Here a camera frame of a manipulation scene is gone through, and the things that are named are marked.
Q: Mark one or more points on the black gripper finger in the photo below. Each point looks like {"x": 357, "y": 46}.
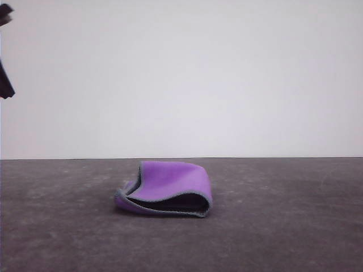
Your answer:
{"x": 5, "y": 85}

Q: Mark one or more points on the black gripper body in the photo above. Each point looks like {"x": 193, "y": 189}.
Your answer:
{"x": 5, "y": 14}

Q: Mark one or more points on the purple towel with grey hem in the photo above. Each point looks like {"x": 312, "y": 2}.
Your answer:
{"x": 175, "y": 178}

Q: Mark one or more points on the grey table cloth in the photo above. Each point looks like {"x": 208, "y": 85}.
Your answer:
{"x": 71, "y": 235}

